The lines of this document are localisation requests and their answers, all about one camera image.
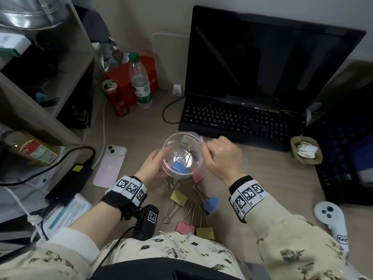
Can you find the person's right hand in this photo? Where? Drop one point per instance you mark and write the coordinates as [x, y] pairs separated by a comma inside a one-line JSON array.
[[224, 160]]

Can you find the person's left hand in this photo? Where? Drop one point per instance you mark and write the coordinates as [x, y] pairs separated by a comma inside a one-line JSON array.
[[151, 169]]

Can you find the large clear plastic lid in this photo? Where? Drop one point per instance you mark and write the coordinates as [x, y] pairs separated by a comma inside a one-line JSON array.
[[245, 163]]

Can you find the pile of large binder clips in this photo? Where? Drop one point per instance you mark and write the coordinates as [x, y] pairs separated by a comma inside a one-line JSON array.
[[178, 197]]

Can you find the large clear plastic jar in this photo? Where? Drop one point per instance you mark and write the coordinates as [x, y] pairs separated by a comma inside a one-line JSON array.
[[180, 139]]

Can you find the person's right forearm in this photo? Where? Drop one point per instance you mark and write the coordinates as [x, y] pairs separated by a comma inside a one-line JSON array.
[[291, 230]]

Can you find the person's left forearm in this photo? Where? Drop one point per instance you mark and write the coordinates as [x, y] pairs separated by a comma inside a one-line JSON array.
[[93, 221]]

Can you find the person's floral cream jacket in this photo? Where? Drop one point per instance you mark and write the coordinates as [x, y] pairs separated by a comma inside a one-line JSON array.
[[174, 247]]

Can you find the person's black garment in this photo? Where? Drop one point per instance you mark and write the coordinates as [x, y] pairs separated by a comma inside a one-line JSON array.
[[140, 271]]

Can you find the black keyboard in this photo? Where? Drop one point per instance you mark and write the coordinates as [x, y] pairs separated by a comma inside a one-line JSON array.
[[221, 119]]

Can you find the pink smartphone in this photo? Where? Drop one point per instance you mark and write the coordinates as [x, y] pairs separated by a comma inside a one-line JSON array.
[[109, 169]]

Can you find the red drink can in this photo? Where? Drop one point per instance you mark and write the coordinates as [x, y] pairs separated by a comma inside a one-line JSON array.
[[119, 104]]

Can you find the brown paper cup with tissue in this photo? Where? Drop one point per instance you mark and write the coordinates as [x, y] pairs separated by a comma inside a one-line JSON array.
[[306, 160]]

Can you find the clear water bottle green cap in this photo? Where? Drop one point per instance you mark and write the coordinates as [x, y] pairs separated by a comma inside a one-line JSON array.
[[141, 87]]

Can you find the crumpled white tissue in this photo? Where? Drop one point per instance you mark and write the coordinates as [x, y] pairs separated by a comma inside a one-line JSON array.
[[306, 148]]

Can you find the black power adapter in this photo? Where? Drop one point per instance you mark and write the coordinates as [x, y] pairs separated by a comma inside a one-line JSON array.
[[70, 183]]

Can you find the small white device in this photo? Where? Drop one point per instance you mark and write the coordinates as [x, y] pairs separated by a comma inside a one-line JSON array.
[[177, 89]]

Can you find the white teal tissue pack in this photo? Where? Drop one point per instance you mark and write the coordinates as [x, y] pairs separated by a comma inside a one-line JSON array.
[[70, 212]]

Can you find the black electronic device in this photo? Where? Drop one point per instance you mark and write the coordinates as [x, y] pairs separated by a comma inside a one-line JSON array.
[[77, 113]]

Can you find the red cardboard box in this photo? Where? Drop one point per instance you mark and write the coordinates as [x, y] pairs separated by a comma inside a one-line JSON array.
[[119, 75]]

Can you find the black plastic crate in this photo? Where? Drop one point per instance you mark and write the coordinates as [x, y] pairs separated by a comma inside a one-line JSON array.
[[329, 160]]

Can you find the black computer monitor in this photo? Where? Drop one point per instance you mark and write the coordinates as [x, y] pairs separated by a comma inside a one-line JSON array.
[[262, 61]]

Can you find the white handheld controller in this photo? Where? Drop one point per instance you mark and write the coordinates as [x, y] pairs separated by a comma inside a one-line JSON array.
[[326, 211]]

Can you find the crumpled clear plastic wrap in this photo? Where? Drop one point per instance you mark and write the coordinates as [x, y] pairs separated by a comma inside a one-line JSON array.
[[112, 61]]

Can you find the yellow juice bottle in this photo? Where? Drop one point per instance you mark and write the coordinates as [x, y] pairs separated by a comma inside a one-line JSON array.
[[35, 150]]

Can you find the teal small gadget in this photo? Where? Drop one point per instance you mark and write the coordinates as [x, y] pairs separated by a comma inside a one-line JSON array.
[[42, 97]]

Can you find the grey shelf unit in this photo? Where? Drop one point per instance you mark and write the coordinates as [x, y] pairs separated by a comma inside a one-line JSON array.
[[26, 113]]

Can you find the blue folder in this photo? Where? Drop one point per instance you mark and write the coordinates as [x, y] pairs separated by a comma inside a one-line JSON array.
[[362, 157]]

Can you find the black chair base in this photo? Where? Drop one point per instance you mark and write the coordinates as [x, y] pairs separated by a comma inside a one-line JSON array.
[[14, 244]]

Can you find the dark fabric bag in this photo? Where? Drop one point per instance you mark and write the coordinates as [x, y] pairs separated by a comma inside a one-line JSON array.
[[93, 23]]

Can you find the green white box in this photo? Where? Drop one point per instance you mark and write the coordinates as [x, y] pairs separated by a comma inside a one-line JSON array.
[[11, 43]]

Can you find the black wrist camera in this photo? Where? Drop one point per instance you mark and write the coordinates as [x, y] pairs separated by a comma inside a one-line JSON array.
[[147, 221]]

